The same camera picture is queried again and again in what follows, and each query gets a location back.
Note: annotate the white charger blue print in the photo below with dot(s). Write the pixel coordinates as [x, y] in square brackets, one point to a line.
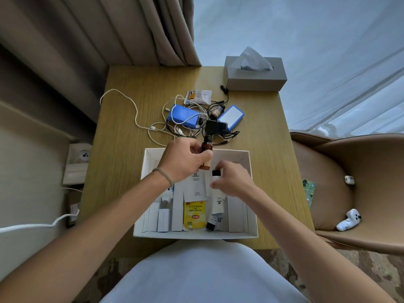
[167, 195]

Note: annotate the brown leather chair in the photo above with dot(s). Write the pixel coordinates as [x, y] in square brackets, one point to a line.
[328, 192]

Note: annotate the person's left hand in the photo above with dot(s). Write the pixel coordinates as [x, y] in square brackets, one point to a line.
[183, 160]

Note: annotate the person's right hand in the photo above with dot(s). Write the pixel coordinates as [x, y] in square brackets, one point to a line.
[235, 181]

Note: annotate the blue and white small box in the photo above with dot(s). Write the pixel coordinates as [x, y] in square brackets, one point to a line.
[231, 117]

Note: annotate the beige curtain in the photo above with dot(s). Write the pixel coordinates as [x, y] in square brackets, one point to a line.
[94, 34]

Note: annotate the yellow tea bag packet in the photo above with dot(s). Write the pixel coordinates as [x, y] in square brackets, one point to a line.
[195, 216]

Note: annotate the small white earbud case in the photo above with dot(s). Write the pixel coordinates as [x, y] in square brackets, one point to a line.
[349, 180]

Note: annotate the white game controller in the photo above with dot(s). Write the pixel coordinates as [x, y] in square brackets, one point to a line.
[348, 222]

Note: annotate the grey tissue box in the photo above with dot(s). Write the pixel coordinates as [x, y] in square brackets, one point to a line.
[255, 82]

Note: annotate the black power adapter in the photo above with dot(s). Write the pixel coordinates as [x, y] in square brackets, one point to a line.
[216, 127]

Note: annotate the white shirt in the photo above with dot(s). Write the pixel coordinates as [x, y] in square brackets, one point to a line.
[205, 274]

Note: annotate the clear packet orange print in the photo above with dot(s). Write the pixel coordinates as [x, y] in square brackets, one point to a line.
[200, 97]

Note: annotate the white tissue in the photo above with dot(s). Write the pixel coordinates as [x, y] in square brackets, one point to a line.
[251, 59]

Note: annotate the wall socket panel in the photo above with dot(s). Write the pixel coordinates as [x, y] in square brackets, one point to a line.
[75, 175]

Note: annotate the brown cardboard box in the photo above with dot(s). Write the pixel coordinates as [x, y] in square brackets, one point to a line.
[75, 205]

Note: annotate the white sheer curtain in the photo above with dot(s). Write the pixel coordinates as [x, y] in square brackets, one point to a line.
[300, 34]

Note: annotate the wooden table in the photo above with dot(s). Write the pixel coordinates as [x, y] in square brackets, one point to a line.
[120, 173]

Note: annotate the green patterned phone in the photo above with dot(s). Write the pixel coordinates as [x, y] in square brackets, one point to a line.
[308, 192]

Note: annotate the white cardboard box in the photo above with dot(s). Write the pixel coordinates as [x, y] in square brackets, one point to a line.
[148, 160]

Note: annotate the blue power bank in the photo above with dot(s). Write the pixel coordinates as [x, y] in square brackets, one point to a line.
[181, 115]

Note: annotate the person's right forearm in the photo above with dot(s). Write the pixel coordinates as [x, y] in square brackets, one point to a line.
[309, 249]

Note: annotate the person's left forearm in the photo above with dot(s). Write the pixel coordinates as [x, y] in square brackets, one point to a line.
[79, 236]

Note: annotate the small white square packet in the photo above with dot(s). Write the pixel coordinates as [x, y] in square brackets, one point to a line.
[163, 220]

